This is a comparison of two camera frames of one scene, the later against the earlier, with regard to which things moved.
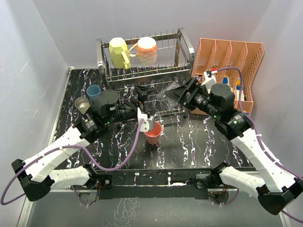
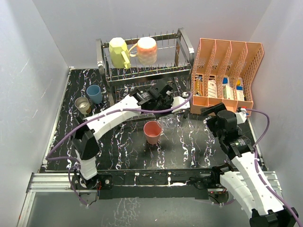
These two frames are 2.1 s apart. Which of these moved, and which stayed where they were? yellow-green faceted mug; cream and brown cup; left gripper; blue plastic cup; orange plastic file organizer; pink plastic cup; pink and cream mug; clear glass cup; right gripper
Moved: clear glass cup; left gripper; right gripper
Stayed: yellow-green faceted mug; orange plastic file organizer; cream and brown cup; pink and cream mug; blue plastic cup; pink plastic cup
